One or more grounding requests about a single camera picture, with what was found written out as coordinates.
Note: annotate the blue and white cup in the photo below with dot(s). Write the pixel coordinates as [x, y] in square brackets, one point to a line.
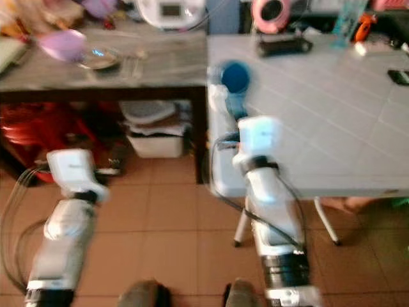
[235, 77]

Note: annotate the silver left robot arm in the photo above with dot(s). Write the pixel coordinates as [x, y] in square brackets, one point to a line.
[61, 243]

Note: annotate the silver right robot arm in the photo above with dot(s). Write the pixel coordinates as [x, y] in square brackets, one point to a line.
[275, 211]

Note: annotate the dark wooden grey-top table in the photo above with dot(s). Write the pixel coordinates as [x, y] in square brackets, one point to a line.
[166, 70]

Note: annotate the white storage box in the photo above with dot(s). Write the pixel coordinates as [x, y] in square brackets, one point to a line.
[156, 146]

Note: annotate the white folding table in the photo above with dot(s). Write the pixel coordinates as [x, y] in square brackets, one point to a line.
[332, 109]

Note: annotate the white rice cooker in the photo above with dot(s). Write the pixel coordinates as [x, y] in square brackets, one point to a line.
[169, 13]

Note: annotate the person bare foot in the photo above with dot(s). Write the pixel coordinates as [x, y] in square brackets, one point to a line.
[345, 204]

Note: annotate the teal clear bottle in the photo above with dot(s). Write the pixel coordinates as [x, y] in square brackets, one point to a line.
[348, 19]

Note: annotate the clear glass bowl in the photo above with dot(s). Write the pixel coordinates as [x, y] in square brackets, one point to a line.
[100, 59]

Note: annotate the orange small tool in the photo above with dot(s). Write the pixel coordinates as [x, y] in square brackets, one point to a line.
[365, 27]

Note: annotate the pale green cloth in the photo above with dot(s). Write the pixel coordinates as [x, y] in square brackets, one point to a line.
[9, 56]

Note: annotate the black small device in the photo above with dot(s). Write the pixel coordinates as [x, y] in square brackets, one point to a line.
[400, 77]

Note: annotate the red plastic stool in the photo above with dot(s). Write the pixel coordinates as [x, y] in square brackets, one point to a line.
[32, 131]

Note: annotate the grey right robot foot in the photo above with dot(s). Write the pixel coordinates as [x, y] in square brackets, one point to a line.
[241, 295]

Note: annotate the grey robot foot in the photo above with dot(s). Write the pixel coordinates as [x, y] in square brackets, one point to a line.
[241, 295]
[144, 295]

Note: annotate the grey left robot foot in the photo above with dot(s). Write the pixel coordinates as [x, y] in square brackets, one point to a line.
[144, 295]

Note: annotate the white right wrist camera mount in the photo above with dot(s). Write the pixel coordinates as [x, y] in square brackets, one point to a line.
[260, 137]

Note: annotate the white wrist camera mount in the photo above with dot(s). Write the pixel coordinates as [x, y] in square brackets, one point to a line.
[73, 171]
[260, 137]

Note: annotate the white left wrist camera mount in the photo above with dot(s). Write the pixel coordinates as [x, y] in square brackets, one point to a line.
[73, 171]

